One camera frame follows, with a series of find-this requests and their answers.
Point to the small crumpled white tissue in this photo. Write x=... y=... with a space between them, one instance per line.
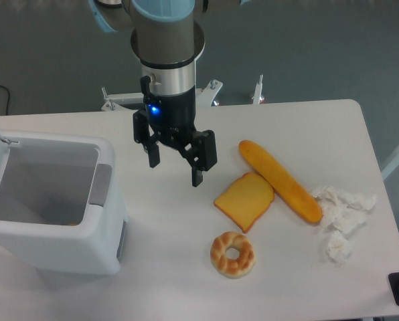
x=338 y=248

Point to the large crumpled white tissue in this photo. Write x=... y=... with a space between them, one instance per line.
x=343 y=211

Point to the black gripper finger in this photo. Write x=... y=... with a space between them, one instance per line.
x=199 y=150
x=142 y=136

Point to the white trash can body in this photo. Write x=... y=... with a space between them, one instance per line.
x=61 y=208

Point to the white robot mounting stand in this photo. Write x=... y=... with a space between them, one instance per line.
x=204 y=96

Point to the braided ring bread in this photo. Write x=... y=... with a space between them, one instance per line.
x=232 y=255

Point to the long orange baguette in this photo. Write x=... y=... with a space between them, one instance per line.
x=286 y=186

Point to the yellow toast slice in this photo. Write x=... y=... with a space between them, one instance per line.
x=246 y=200

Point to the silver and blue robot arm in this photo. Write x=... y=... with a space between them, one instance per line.
x=167 y=41

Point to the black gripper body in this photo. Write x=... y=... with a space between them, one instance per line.
x=171 y=118

